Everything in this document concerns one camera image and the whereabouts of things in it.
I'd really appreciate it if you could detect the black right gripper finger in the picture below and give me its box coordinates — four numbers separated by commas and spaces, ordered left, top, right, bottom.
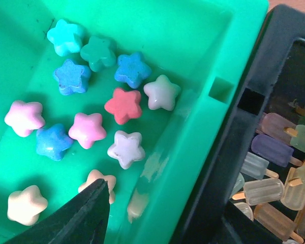
6, 179, 109, 243

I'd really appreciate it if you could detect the blue star candy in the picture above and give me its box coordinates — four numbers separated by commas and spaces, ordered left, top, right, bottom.
53, 59, 92, 96
114, 52, 152, 89
36, 124, 74, 161

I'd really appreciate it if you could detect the pink star candy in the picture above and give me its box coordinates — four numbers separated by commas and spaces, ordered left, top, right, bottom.
68, 112, 107, 149
4, 100, 45, 137

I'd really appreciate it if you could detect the green plastic bin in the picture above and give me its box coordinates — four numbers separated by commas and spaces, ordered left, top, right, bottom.
0, 1, 269, 243

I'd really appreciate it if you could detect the black plastic bin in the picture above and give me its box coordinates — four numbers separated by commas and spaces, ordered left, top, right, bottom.
171, 4, 305, 243

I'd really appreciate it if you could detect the peach star candy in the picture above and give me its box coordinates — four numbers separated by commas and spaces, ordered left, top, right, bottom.
78, 169, 116, 204
7, 185, 48, 226

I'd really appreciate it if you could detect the lilac star candy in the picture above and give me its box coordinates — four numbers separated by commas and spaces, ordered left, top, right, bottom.
107, 130, 145, 170

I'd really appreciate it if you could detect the red star candy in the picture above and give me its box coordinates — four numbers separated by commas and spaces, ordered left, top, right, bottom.
104, 87, 142, 125

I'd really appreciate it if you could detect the white star candy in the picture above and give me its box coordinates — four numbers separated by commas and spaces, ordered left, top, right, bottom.
143, 75, 181, 111

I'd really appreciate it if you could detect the green star candy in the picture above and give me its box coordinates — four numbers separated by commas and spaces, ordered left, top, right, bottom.
80, 36, 116, 72

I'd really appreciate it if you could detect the cyan star candy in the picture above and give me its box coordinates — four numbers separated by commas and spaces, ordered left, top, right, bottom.
47, 19, 85, 56

